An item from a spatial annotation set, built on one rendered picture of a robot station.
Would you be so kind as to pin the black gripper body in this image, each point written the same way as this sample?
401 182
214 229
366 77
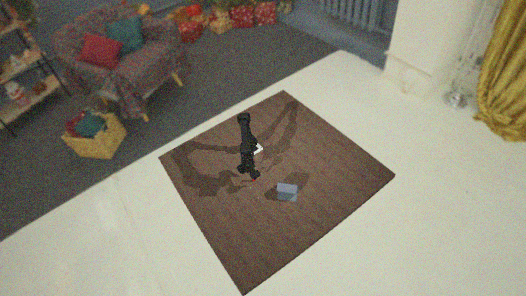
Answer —
255 173

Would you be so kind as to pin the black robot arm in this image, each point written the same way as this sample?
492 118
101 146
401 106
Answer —
248 145

